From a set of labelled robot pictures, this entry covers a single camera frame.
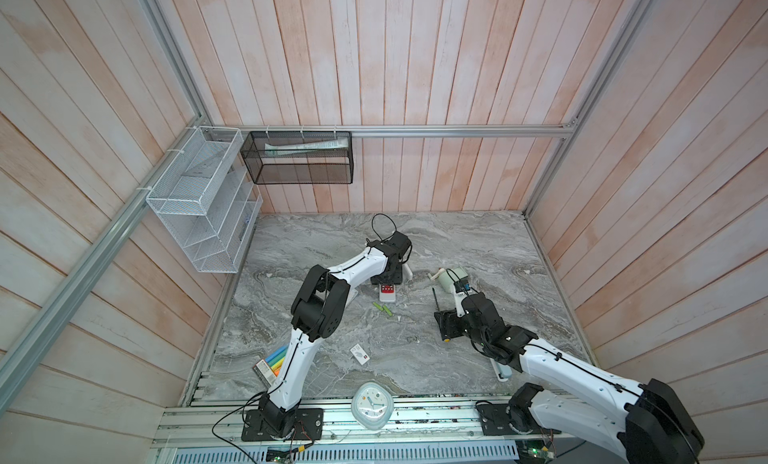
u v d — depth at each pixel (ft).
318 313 1.89
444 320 2.45
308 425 2.41
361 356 2.74
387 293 3.19
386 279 2.87
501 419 2.40
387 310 3.05
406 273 3.29
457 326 2.44
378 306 3.12
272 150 2.93
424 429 2.40
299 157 3.41
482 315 2.05
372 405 2.44
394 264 2.49
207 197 2.21
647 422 1.32
